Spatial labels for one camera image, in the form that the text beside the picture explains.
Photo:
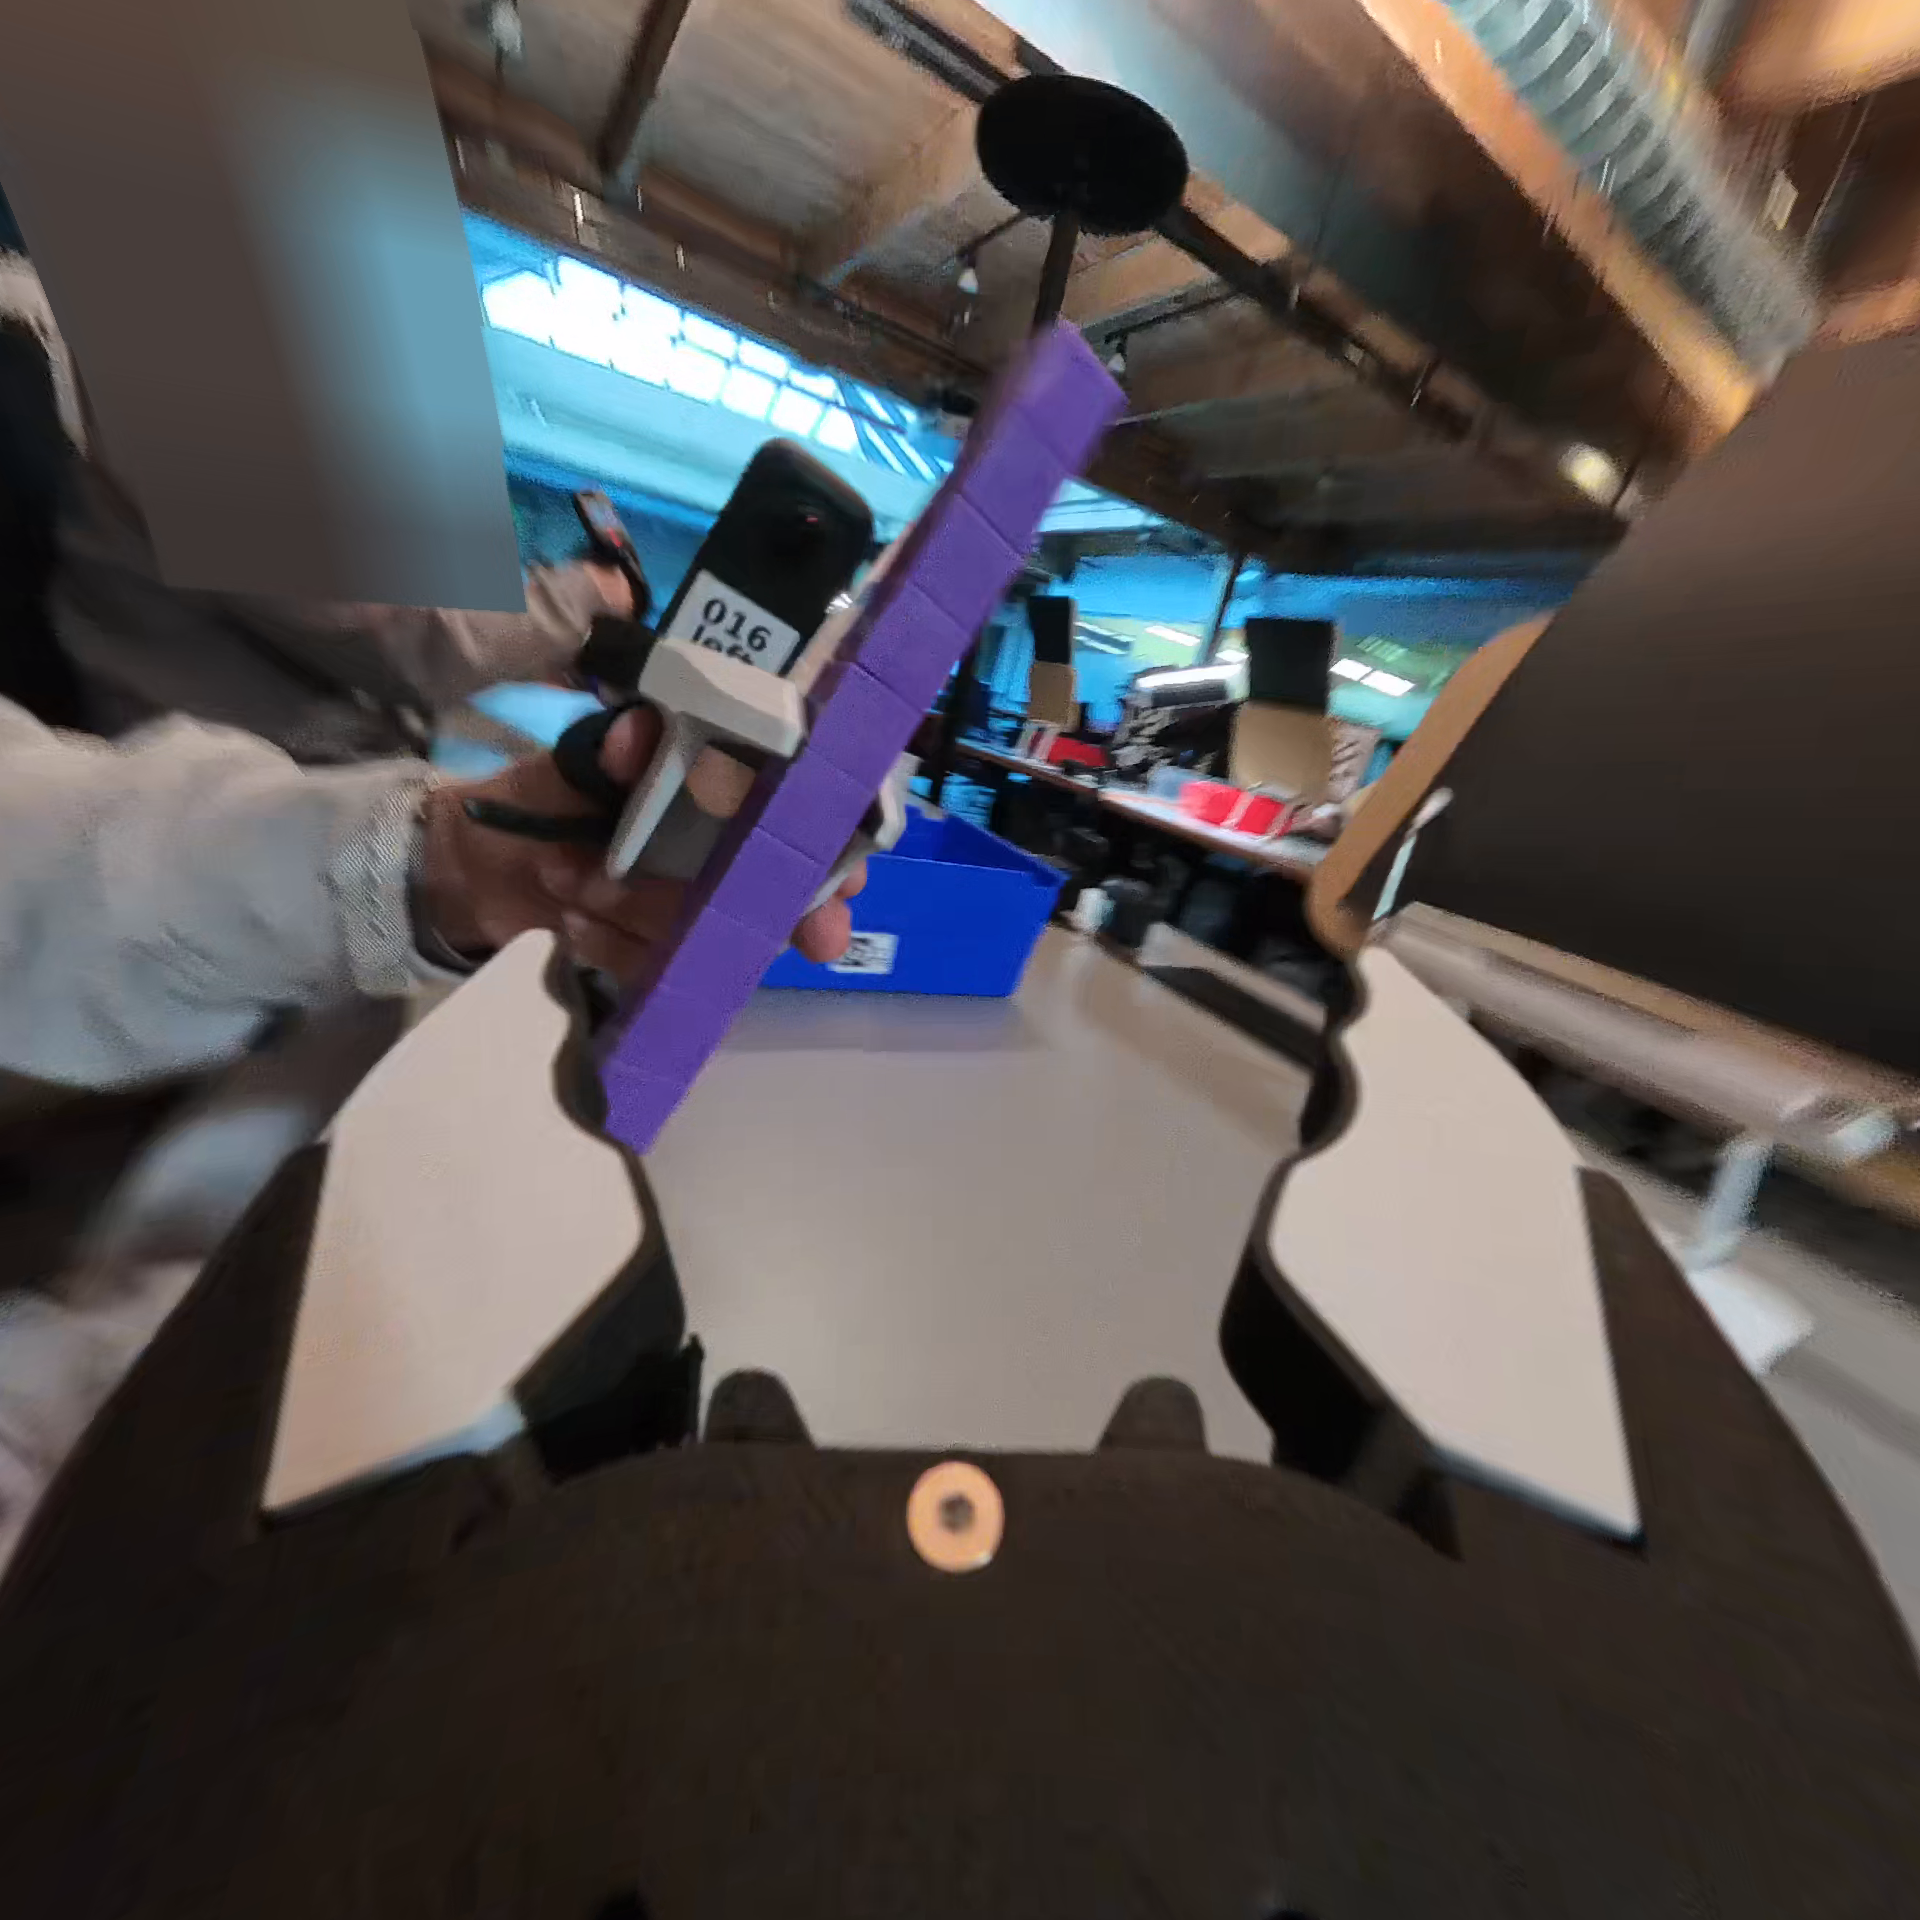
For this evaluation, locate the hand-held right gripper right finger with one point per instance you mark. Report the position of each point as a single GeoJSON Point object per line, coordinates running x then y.
{"type": "Point", "coordinates": [1453, 1291]}

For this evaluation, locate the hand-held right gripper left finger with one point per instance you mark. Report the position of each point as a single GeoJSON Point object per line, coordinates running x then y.
{"type": "Point", "coordinates": [450, 1244]}

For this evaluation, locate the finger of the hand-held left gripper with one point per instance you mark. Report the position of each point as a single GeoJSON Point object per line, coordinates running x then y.
{"type": "Point", "coordinates": [728, 699]}
{"type": "Point", "coordinates": [885, 819]}

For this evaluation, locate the purple segmented square tube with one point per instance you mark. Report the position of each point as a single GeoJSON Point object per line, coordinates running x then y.
{"type": "Point", "coordinates": [885, 704]}

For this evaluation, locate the person's left forearm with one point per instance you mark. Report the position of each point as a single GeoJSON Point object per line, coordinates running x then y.
{"type": "Point", "coordinates": [195, 901]}

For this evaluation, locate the person's left hand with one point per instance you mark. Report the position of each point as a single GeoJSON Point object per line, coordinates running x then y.
{"type": "Point", "coordinates": [524, 870]}

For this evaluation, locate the blue plastic bin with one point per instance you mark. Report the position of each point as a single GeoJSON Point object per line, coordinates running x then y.
{"type": "Point", "coordinates": [961, 915]}

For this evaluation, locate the distant display board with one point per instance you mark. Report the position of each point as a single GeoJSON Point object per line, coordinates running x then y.
{"type": "Point", "coordinates": [1050, 646]}
{"type": "Point", "coordinates": [1290, 661]}

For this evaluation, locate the long wooden work table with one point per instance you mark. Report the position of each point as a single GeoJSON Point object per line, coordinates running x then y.
{"type": "Point", "coordinates": [1170, 819]}

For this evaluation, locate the white display stand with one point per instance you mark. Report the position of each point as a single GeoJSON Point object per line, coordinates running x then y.
{"type": "Point", "coordinates": [1739, 1200]}

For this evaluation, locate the red plastic bin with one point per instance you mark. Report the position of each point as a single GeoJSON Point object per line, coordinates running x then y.
{"type": "Point", "coordinates": [1237, 808]}

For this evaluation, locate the black pole with disc top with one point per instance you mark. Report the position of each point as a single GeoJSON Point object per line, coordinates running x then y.
{"type": "Point", "coordinates": [1078, 149]}

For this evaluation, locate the wooden backing board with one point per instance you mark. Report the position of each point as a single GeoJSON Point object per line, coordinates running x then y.
{"type": "Point", "coordinates": [1395, 796]}

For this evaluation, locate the black display panel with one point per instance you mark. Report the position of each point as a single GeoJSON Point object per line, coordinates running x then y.
{"type": "Point", "coordinates": [1723, 676]}

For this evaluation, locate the silver round air duct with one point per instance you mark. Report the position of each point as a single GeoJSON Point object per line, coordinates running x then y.
{"type": "Point", "coordinates": [1635, 165]}

